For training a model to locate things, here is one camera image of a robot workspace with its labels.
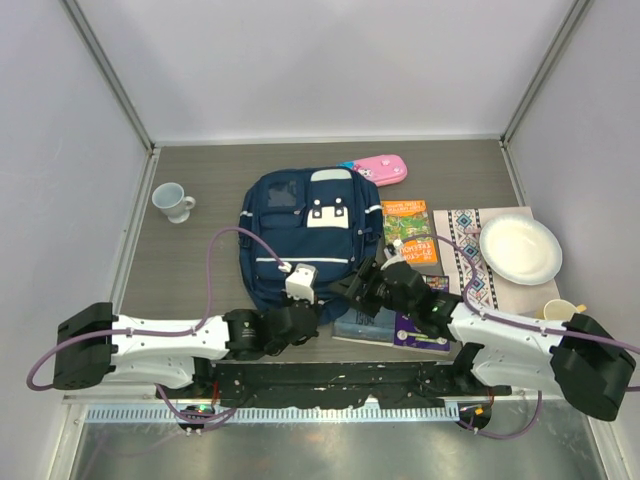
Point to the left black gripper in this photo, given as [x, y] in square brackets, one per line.
[296, 301]

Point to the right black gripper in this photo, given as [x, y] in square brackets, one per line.
[368, 269]

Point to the dark blue 1984 book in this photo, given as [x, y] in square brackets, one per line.
[355, 326]

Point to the navy blue student backpack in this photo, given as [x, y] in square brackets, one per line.
[330, 218]

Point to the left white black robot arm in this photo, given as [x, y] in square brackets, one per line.
[97, 346]

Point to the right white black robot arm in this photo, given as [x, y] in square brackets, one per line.
[575, 359]

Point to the purple paperback book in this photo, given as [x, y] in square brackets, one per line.
[407, 336]

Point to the orange green treehouse book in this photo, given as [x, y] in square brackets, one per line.
[408, 218]

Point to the pink cartoon pencil case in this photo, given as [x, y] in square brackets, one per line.
[382, 170]

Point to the patterned beige placemat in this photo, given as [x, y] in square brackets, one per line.
[463, 264]

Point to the white shallow bowl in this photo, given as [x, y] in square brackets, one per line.
[520, 249]

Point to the light blue footed cup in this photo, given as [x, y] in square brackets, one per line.
[171, 200]

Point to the cream yellow mug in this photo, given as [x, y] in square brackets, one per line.
[559, 309]

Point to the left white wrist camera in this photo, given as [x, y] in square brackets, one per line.
[299, 285]

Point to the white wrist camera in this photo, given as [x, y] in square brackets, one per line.
[393, 253]
[299, 285]

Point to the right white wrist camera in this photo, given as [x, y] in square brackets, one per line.
[393, 253]

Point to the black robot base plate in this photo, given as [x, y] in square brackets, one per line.
[331, 385]

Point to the white slotted cable duct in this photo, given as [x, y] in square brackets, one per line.
[369, 412]

